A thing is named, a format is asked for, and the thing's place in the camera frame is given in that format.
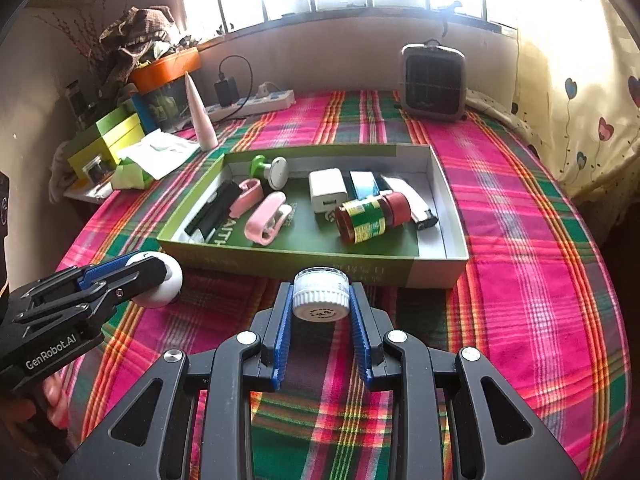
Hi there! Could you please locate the dark green box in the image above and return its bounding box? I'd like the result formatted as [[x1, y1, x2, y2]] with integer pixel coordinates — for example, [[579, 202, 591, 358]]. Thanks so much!
[[95, 106, 143, 136]]

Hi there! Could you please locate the black adapter cable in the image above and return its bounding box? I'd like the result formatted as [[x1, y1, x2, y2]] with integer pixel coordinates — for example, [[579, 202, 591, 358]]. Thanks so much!
[[218, 55, 256, 116]]

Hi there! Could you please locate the pink and white clip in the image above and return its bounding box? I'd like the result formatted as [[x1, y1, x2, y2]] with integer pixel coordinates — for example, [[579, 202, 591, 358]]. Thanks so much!
[[231, 178, 264, 213]]

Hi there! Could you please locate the black remote control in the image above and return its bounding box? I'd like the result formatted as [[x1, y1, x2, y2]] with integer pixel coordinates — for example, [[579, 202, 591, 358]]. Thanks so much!
[[184, 180, 242, 243]]

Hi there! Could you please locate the white USB charger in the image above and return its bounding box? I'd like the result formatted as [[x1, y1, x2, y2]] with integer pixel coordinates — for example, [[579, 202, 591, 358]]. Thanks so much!
[[308, 168, 349, 215]]

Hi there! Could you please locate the green cardboard box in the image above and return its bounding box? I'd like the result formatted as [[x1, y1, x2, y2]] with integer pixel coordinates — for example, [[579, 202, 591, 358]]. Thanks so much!
[[156, 142, 470, 290]]

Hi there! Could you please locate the person's left hand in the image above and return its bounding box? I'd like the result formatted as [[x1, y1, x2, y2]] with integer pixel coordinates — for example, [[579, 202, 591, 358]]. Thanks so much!
[[42, 377, 68, 431]]

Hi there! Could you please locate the black heater cable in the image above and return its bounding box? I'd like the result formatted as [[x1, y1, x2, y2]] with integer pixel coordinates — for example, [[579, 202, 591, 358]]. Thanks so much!
[[439, 1, 463, 36]]

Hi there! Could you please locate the blue packet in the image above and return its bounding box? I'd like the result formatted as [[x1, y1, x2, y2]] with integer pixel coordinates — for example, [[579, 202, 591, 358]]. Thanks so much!
[[348, 170, 381, 201]]

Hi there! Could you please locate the orange box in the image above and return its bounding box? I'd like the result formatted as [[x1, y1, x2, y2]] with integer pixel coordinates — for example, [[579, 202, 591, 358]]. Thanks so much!
[[129, 46, 202, 93]]

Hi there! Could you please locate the plaid blanket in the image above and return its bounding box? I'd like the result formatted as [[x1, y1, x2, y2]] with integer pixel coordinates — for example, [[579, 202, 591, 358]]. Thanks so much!
[[55, 89, 631, 480]]

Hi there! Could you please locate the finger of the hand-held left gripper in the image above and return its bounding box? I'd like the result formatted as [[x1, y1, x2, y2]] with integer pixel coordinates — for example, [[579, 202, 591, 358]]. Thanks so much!
[[9, 251, 147, 312], [14, 258, 169, 342]]

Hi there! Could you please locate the white cloth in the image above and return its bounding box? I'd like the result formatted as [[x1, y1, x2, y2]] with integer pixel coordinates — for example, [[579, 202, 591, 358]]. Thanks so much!
[[50, 142, 76, 191]]

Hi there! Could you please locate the pile of brown cloth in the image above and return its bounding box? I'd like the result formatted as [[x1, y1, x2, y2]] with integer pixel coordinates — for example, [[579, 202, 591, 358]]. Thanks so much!
[[99, 6, 186, 63]]

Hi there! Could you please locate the brown bottle with green label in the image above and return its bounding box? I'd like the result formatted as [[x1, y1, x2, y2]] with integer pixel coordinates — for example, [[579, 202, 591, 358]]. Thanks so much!
[[334, 192, 411, 245]]

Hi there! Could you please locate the white side shelf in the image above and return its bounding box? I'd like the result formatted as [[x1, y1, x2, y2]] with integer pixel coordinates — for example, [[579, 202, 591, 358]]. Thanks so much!
[[62, 177, 115, 206]]

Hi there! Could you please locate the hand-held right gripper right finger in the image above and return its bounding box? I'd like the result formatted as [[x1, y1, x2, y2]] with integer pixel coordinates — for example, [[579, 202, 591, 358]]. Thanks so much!
[[348, 281, 583, 480]]

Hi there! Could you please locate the small white-capped jar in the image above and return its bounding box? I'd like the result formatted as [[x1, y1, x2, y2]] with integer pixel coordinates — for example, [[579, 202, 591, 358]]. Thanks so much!
[[291, 267, 351, 322]]

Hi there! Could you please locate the blue printed box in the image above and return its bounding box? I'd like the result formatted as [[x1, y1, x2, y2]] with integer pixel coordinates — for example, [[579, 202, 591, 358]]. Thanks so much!
[[131, 79, 193, 133]]

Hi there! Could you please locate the small grey heater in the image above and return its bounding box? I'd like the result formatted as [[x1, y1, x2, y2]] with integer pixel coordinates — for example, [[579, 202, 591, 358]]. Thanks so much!
[[398, 40, 467, 123]]

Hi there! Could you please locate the green tissue pack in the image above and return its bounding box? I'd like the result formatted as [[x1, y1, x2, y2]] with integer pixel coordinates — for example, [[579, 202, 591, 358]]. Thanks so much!
[[116, 128, 201, 181], [111, 155, 156, 191]]

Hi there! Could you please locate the green and white spool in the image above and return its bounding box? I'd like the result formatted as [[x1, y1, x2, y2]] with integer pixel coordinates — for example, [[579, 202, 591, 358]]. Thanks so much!
[[250, 155, 289, 191]]

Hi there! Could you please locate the white and black lighter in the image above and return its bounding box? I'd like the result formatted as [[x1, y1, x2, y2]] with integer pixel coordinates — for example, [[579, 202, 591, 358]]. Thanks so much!
[[380, 175, 439, 231]]

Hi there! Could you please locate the black power adapter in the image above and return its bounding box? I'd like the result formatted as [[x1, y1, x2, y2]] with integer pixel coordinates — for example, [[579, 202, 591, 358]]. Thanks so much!
[[215, 76, 241, 107]]

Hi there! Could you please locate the lime green box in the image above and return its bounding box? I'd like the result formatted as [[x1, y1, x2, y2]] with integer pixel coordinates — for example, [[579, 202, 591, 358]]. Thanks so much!
[[66, 114, 147, 183]]

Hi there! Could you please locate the white power strip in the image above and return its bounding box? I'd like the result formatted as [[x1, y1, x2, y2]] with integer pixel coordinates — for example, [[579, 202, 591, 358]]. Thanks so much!
[[204, 89, 296, 122]]

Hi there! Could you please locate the white egg-shaped gadget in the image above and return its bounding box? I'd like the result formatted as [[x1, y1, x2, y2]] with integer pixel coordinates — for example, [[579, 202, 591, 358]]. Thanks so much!
[[131, 251, 184, 307]]

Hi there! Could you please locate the cream heart-print curtain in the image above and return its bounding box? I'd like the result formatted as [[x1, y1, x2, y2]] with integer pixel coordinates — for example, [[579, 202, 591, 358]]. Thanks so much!
[[515, 0, 640, 201]]

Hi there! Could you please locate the pink bag sealer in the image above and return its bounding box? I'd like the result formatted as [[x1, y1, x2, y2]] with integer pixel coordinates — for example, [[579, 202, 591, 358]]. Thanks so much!
[[244, 192, 293, 247]]

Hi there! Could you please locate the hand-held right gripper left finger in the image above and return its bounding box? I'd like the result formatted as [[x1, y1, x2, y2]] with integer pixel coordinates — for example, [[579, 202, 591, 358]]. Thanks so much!
[[57, 281, 293, 480]]

